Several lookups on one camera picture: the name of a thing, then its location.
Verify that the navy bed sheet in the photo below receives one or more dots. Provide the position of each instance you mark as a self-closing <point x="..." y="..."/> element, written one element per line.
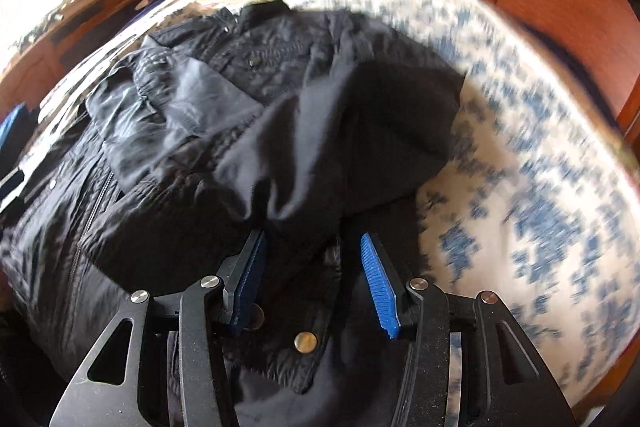
<point x="560" y="52"/>

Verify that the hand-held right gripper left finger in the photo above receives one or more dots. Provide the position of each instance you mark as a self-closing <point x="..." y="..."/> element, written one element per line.
<point x="250" y="277"/>

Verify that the wooden desk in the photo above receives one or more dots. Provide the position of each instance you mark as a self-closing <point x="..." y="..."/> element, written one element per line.
<point x="30" y="72"/>

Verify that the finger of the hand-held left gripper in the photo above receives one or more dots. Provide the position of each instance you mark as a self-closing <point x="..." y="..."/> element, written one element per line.
<point x="12" y="188"/>

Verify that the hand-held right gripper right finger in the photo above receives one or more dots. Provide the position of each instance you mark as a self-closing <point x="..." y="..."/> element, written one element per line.
<point x="377" y="282"/>

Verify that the blue garment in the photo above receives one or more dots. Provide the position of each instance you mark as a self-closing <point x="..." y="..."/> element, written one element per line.
<point x="12" y="129"/>

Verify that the blue floral bedsheet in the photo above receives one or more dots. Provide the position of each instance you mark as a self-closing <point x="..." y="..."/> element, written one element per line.
<point x="500" y="207"/>

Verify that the black jacket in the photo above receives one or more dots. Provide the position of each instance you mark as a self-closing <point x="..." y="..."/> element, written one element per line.
<point x="325" y="132"/>

